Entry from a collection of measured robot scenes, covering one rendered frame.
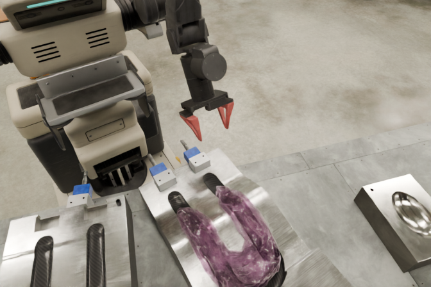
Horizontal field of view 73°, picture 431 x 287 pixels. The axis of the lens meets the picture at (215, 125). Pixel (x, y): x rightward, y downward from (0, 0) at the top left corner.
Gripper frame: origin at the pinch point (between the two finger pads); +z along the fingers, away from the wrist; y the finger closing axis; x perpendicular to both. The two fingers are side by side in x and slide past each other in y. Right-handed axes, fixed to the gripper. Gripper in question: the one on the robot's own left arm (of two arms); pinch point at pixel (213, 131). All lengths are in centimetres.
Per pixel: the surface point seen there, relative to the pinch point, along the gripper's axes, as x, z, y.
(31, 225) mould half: 9.8, 7.0, -45.7
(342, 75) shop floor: 113, 54, 180
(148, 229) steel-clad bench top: 4.5, 19.8, -23.0
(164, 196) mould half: 4.8, 13.4, -16.2
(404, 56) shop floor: 104, 59, 256
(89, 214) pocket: 8.8, 10.5, -34.1
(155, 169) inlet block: 11.6, 8.4, -14.8
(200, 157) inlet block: 7.6, 9.0, -2.6
